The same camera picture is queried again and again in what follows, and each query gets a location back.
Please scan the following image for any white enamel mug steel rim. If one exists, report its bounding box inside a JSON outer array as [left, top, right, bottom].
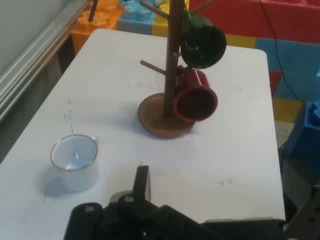
[[49, 133, 101, 194]]

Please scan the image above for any red enamel mug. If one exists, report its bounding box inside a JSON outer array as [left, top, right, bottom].
[[173, 65, 219, 123]]

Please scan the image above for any blue giant building block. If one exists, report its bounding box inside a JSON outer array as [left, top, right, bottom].
[[284, 99, 320, 179], [254, 37, 320, 101]]

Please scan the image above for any orange giant building block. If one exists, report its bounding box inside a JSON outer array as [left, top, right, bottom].
[[71, 3, 124, 55]]

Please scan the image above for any aluminium wall rail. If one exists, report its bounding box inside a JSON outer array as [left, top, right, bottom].
[[0, 0, 88, 122]]

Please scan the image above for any thin black hanging cable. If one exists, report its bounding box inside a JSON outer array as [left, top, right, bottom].
[[259, 0, 305, 101]]

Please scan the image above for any yellow giant building block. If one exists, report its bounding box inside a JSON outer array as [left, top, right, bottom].
[[151, 8, 172, 38], [271, 96, 305, 124], [224, 33, 259, 50]]

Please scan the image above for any green enamel mug white lettering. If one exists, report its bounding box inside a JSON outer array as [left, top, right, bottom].
[[179, 7, 227, 70]]

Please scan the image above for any brown wooden mug tree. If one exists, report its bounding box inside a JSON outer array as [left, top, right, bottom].
[[138, 0, 213, 140]]

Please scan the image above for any red giant building block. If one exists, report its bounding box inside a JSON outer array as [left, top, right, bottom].
[[259, 0, 320, 45], [187, 0, 263, 39], [268, 69, 285, 97]]

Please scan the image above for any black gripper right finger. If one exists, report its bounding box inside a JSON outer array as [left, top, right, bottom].
[[282, 184, 320, 240]]

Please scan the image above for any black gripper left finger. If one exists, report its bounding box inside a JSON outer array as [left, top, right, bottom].
[[63, 164, 216, 240]]

